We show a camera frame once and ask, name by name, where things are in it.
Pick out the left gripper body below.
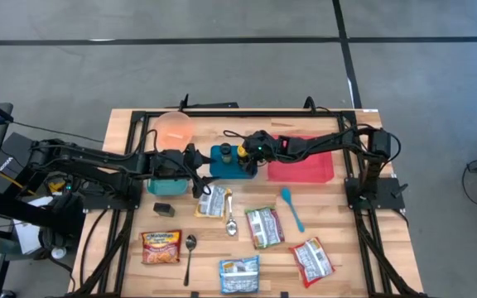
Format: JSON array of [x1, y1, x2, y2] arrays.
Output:
[[150, 147, 195, 183]]

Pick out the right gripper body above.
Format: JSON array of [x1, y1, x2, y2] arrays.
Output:
[[246, 130, 283, 163]]

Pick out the yellow ramen packet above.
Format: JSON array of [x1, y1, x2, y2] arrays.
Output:
[[194, 184, 228, 219]]

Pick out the teal plastic bin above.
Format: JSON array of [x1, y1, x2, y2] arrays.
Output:
[[146, 177, 190, 197]]

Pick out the small black box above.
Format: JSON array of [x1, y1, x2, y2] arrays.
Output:
[[152, 201, 176, 219]]

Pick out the blue plastic spoon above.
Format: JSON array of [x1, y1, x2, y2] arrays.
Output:
[[280, 187, 306, 234]]

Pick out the shiny metal spoon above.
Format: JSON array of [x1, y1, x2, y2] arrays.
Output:
[[224, 189, 239, 238]]

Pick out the long dark metal spoon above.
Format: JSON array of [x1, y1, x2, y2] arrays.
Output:
[[182, 233, 198, 288]]

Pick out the green and red ramen packet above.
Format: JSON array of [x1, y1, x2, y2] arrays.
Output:
[[244, 205, 286, 251]]

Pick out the orange ramen packet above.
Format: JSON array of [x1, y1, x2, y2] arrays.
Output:
[[140, 229, 183, 266]]

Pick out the blue ramen packet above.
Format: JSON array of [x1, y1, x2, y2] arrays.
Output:
[[219, 254, 262, 296]]

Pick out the dark blue plastic tray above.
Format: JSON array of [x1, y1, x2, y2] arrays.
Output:
[[209, 144, 259, 180]]

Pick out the black-lid spice jar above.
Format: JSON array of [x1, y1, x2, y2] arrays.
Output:
[[219, 142, 234, 165]]

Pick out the pink translucent bowl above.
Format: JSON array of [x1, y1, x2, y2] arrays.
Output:
[[152, 110, 196, 152]]

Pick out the red plastic tray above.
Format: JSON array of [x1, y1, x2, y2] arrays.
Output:
[[267, 134, 335, 184]]

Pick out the black equipment case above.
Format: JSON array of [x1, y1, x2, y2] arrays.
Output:
[[0, 132, 36, 195]]

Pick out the white paper sheet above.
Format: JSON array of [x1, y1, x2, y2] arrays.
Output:
[[13, 196, 53, 255]]

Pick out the black aluminium table frame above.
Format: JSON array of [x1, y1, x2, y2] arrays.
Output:
[[70, 108, 428, 298]]

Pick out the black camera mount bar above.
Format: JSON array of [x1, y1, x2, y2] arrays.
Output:
[[178, 94, 239, 110]]

